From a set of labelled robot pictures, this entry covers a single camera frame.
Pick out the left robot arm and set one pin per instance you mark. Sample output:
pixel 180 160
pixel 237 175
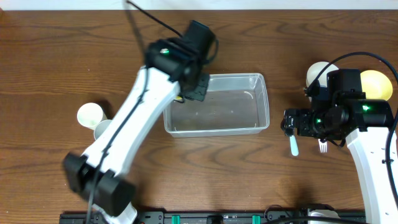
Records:
pixel 172 68

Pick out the white plastic cup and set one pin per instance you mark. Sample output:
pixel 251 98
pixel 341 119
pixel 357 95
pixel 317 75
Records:
pixel 90 115

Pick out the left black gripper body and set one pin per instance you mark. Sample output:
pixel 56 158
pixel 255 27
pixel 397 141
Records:
pixel 197 89

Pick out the grey-blue plastic cup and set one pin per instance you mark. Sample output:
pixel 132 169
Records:
pixel 101 128

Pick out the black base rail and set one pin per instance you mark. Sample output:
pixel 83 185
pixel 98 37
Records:
pixel 160 217

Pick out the white plastic bowl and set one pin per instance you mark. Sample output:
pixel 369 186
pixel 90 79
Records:
pixel 314 70

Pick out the pink plastic fork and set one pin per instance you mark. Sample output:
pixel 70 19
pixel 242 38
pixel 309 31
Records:
pixel 323 145

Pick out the yellow plastic bowl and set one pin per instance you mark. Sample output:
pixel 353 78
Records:
pixel 376 85

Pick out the mint green plastic spoon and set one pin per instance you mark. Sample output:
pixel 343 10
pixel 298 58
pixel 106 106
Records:
pixel 293 146

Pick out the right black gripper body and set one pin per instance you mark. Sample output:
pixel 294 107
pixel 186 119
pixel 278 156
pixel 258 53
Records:
pixel 290 121

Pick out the clear plastic storage container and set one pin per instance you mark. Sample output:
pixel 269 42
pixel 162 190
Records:
pixel 235 104

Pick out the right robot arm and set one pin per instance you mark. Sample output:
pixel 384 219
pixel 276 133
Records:
pixel 366 128

